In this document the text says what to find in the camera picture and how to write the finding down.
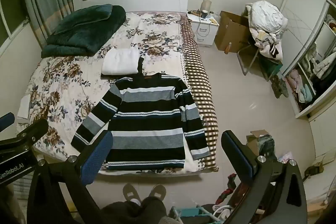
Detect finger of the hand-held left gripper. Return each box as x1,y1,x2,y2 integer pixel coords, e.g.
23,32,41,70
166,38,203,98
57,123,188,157
0,112,15,133
0,118,49,152

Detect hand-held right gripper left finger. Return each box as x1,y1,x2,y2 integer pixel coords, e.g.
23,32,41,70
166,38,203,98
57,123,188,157
26,131,114,224

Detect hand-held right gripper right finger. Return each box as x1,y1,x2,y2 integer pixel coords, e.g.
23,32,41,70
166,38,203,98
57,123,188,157
221,130,308,224

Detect striped knit sweater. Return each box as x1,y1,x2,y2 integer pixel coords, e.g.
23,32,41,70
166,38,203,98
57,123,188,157
71,73,212,171

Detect pink folded clothes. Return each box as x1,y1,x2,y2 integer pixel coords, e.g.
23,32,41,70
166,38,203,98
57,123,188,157
287,69,303,88

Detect pile of clothes on chair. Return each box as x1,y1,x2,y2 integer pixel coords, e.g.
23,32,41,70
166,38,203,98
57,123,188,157
249,27,284,61

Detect white paper sheet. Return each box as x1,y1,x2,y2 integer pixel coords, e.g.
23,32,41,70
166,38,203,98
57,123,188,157
18,95,31,119

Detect small open cardboard box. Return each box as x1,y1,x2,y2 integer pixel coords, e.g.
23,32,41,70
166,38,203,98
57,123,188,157
246,130,275,159

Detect red and black cloth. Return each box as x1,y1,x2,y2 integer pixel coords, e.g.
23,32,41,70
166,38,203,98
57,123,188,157
215,174,237,205

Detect pink packet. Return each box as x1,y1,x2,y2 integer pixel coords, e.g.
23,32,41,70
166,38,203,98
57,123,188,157
279,151,294,164

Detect floral bed sheet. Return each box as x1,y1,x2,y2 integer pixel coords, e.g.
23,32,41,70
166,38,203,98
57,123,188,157
16,10,219,175

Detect person's right shoe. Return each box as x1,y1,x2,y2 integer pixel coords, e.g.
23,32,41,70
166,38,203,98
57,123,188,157
148,184,167,200

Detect person's legs in black pants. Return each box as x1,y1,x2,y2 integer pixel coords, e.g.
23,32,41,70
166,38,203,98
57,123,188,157
101,196,181,224

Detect teal plastic basket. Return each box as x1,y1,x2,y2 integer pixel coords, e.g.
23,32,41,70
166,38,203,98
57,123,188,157
169,204,208,224

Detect small brown box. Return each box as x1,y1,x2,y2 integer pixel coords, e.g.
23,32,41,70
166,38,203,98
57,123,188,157
305,163,325,178

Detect green slippers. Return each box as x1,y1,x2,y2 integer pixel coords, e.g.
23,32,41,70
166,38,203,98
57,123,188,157
271,74,289,98

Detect brown checkered blanket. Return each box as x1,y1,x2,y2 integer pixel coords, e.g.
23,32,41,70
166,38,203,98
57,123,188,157
180,15,219,172

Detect teal folded towel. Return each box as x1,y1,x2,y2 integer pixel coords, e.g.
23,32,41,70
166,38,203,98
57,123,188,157
299,85,316,104

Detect folding chair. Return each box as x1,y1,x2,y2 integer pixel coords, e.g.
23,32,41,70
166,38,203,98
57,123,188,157
236,42,284,82

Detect white pillow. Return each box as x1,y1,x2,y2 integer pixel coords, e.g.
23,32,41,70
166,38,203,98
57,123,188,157
101,48,139,75

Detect window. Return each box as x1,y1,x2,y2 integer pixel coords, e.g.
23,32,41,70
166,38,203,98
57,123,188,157
0,0,30,42

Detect dark green folded blanket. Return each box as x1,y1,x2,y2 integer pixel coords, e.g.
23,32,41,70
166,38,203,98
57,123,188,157
41,4,127,59

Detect large cardboard box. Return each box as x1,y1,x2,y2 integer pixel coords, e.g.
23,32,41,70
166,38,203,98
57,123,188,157
215,11,253,54

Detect white nightstand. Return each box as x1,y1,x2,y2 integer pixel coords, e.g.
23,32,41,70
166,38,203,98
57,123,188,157
187,11,219,47

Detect white crumpled duvet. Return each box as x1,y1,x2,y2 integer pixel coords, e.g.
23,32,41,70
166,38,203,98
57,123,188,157
245,0,289,31

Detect white wardrobe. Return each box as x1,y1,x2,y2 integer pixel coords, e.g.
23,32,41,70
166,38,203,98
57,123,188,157
280,0,336,119

